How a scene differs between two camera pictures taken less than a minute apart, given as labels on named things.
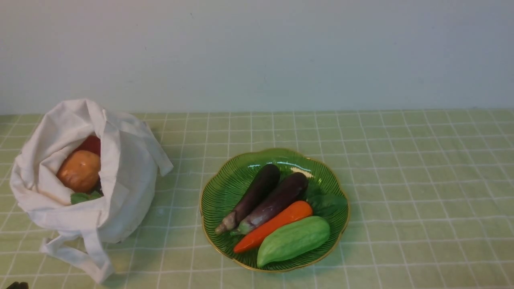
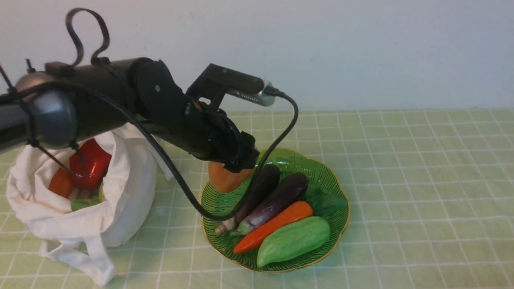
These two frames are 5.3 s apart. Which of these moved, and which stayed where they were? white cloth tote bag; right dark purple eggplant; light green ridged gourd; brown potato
Moved: brown potato
Stayed: white cloth tote bag; light green ridged gourd; right dark purple eggplant
